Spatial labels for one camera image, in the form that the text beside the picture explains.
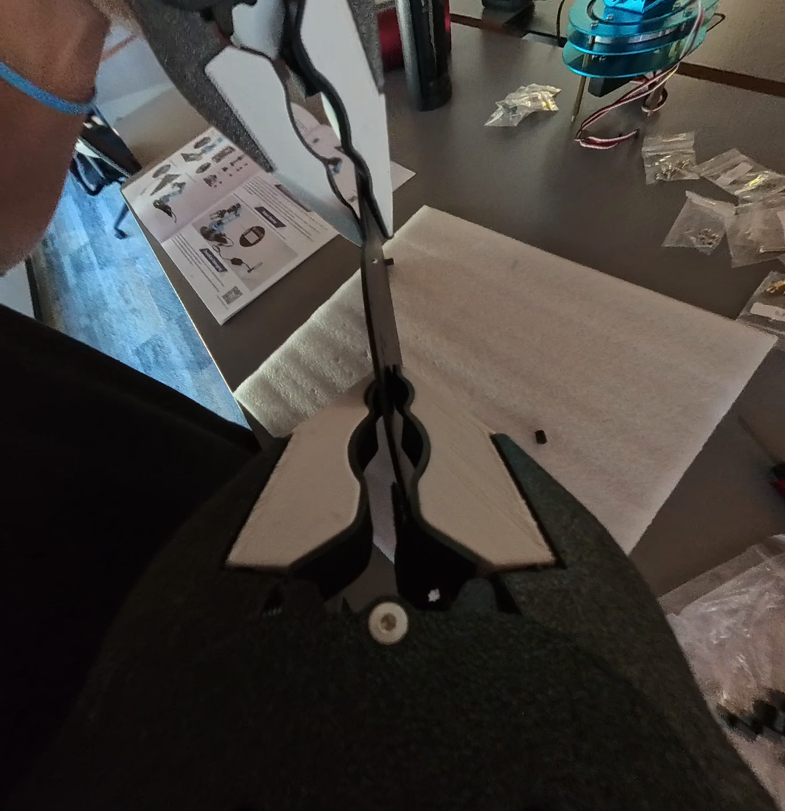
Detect printed instruction manual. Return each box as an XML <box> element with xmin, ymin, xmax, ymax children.
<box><xmin>121</xmin><ymin>104</ymin><xmax>416</xmax><ymax>326</ymax></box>

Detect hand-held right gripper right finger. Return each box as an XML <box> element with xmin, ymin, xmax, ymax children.
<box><xmin>392</xmin><ymin>375</ymin><xmax>558</xmax><ymax>576</ymax></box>

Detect red white black cable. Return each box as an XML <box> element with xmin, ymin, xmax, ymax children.
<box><xmin>573</xmin><ymin>56</ymin><xmax>680</xmax><ymax>150</ymax></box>

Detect scattered small hardware bags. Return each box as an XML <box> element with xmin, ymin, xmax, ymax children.
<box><xmin>484</xmin><ymin>82</ymin><xmax>785</xmax><ymax>338</ymax></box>

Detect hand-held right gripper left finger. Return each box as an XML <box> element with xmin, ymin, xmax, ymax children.
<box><xmin>226</xmin><ymin>380</ymin><xmax>393</xmax><ymax>576</ymax></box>

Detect dark grey desk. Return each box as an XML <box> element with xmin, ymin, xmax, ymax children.
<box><xmin>123</xmin><ymin>0</ymin><xmax>785</xmax><ymax>811</ymax></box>

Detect maroon metal cylinder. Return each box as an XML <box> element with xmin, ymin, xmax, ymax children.
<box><xmin>376</xmin><ymin>11</ymin><xmax>401</xmax><ymax>65</ymax></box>

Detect black metal plate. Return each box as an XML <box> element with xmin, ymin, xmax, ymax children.
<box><xmin>342</xmin><ymin>196</ymin><xmax>420</xmax><ymax>596</ymax></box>

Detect person's left hand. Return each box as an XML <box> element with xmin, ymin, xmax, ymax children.
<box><xmin>0</xmin><ymin>0</ymin><xmax>135</xmax><ymax>102</ymax></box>

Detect black cylindrical tube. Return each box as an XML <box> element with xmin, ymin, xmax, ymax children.
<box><xmin>395</xmin><ymin>0</ymin><xmax>454</xmax><ymax>112</ymax></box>

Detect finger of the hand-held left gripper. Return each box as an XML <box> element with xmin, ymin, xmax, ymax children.
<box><xmin>293</xmin><ymin>0</ymin><xmax>395</xmax><ymax>240</ymax></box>
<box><xmin>204</xmin><ymin>46</ymin><xmax>365</xmax><ymax>247</ymax></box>

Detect large clear plastic bag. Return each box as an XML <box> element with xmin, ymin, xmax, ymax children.
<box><xmin>659</xmin><ymin>535</ymin><xmax>785</xmax><ymax>811</ymax></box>

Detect person's left forearm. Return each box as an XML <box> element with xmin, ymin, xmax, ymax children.
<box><xmin>0</xmin><ymin>60</ymin><xmax>97</xmax><ymax>277</ymax></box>

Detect white foam sheet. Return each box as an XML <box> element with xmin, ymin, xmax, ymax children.
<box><xmin>235</xmin><ymin>204</ymin><xmax>779</xmax><ymax>556</ymax></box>

